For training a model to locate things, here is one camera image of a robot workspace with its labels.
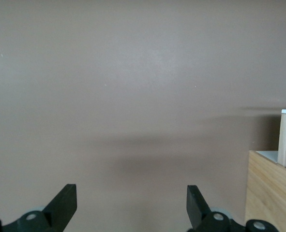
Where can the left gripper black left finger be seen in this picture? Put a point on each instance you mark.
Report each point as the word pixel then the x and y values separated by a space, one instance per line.
pixel 63 205

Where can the wooden drawer cabinet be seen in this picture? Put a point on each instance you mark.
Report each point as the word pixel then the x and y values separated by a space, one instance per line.
pixel 268 193

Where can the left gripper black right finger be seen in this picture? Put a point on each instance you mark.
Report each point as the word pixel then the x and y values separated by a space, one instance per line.
pixel 196 207

